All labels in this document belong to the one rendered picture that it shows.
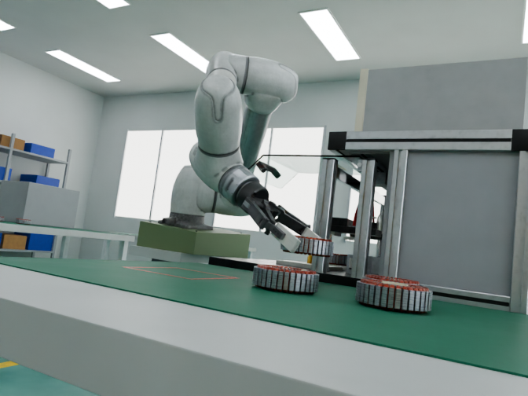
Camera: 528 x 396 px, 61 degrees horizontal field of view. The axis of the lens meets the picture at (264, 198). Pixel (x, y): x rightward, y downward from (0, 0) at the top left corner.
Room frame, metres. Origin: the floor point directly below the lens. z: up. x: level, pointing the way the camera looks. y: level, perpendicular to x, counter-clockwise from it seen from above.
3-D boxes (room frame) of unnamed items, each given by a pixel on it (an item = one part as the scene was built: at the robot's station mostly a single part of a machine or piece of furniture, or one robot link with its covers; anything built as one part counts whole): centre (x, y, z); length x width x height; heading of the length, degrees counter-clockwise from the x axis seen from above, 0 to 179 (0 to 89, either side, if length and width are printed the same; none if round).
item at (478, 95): (1.26, -0.49, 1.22); 0.44 x 0.39 x 0.20; 151
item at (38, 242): (7.38, 3.66, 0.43); 0.42 x 0.42 x 0.30; 61
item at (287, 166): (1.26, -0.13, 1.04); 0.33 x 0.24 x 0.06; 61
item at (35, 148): (7.17, 3.78, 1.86); 0.42 x 0.42 x 0.16; 62
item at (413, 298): (0.69, -0.21, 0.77); 0.11 x 0.11 x 0.04
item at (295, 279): (0.77, -0.05, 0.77); 0.11 x 0.11 x 0.04
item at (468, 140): (1.27, -0.50, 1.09); 0.68 x 0.44 x 0.05; 151
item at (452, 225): (0.95, -0.41, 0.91); 0.28 x 0.03 x 0.32; 61
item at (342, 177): (1.37, -0.30, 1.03); 0.62 x 0.01 x 0.03; 151
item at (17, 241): (7.01, 3.88, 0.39); 0.40 x 0.36 x 0.21; 60
